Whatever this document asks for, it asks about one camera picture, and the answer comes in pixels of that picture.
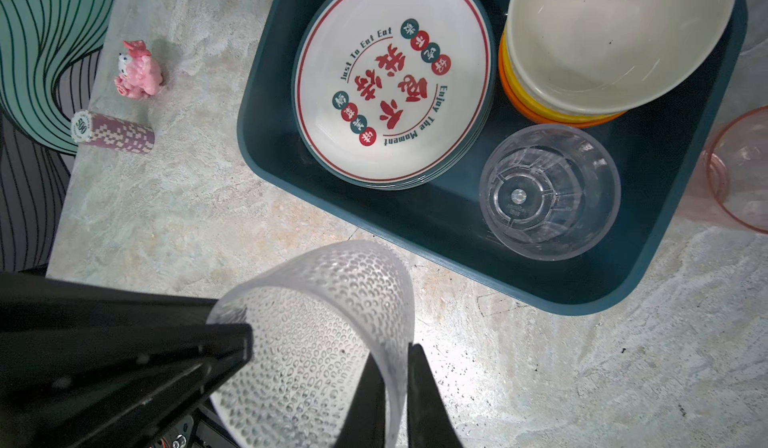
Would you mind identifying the pink plush toy figure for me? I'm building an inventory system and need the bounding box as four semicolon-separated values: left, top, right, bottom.
115;40;163;100

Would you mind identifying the purple white chip stack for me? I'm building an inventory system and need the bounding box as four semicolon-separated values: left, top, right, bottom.
70;110;155;154

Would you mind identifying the cream white bowl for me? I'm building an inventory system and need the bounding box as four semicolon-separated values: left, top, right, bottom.
505;0;735;114

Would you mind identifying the pinkish clear cup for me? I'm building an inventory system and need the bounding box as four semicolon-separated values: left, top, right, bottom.
676;107;767;234

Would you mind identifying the dark teal plastic bin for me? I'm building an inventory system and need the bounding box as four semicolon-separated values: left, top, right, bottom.
237;0;749;316

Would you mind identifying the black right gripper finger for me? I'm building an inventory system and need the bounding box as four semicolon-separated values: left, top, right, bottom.
1;273;217;331
407;344;462;448
1;324;253;447
334;354;386;448

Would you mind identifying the yellow bowl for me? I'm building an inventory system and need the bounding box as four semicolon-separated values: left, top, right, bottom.
500;27;625;125

